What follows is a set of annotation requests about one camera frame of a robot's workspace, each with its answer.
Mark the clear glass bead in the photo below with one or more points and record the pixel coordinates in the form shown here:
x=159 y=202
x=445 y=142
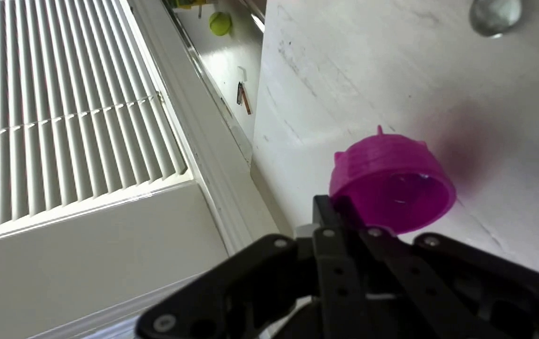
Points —
x=494 y=16

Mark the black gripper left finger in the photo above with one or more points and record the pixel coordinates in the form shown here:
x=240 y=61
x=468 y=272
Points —
x=270 y=289

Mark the green round object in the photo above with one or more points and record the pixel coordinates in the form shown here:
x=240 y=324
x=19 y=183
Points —
x=221 y=23

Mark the white cabinet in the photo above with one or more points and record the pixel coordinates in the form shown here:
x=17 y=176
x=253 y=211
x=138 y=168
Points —
x=357 y=76

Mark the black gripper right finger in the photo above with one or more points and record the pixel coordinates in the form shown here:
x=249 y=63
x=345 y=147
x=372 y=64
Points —
x=464 y=289

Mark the white window frame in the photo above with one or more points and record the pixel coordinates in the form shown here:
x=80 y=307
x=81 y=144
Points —
x=125 y=251

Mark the brown stick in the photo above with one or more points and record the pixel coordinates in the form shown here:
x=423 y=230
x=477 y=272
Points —
x=244 y=98

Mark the white slatted vent panel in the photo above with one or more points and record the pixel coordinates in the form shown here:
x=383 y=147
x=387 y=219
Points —
x=63 y=106

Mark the magenta plastic cup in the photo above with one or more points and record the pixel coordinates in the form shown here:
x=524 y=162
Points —
x=389 y=176

